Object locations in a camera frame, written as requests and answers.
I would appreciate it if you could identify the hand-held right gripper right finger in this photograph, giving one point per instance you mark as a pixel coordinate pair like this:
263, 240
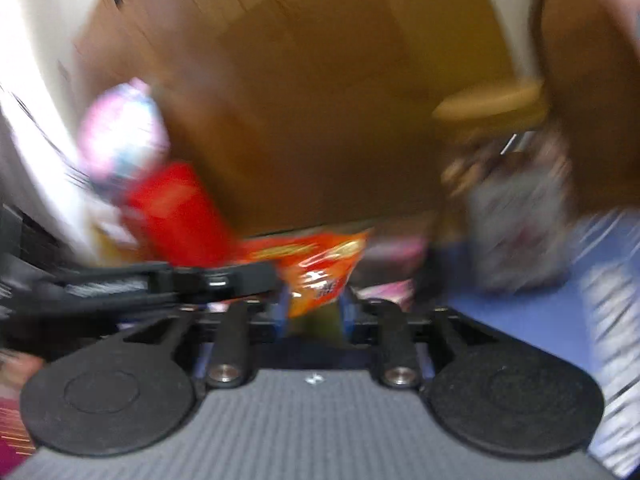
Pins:
397, 340

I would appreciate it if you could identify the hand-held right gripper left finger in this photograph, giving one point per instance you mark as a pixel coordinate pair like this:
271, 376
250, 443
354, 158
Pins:
232, 340

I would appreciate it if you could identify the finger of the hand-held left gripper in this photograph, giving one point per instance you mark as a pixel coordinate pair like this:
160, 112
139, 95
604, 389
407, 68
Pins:
200, 282

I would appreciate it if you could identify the orange snack packet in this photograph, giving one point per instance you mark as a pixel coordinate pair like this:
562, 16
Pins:
320, 270

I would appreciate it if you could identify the person's left hand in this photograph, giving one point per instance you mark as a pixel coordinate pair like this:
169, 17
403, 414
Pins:
17, 372

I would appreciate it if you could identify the red gift box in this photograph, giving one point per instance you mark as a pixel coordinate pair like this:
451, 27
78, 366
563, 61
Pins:
175, 215

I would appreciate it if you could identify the purple sleeve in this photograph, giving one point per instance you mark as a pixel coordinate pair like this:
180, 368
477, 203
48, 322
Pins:
10, 430

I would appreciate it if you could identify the pink and blue plush toy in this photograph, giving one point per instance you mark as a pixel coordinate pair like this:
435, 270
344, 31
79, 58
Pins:
120, 135

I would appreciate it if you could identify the clear nut jar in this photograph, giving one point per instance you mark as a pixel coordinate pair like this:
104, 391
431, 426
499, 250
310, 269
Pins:
505, 200

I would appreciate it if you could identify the white curtain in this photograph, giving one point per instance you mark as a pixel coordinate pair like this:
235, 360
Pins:
25, 85

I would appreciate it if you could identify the wooden board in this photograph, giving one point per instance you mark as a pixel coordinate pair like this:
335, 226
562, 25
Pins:
310, 100

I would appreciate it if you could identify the brown woven mat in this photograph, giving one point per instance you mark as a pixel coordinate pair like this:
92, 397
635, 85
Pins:
585, 110

